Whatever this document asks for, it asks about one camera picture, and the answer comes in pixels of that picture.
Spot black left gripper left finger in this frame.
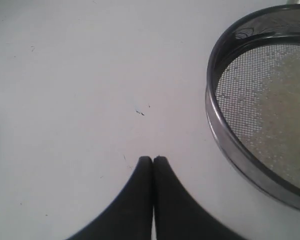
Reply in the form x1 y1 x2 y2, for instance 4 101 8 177
69 156 153 240

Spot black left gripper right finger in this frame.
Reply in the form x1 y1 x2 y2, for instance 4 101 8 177
153 156 244 240

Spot white grains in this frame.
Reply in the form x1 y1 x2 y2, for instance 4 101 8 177
239 47 300 191

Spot round stainless steel sieve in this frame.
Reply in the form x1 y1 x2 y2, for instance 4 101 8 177
205 4 300 211

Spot stainless steel cup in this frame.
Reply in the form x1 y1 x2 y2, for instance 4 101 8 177
286 0 300 5

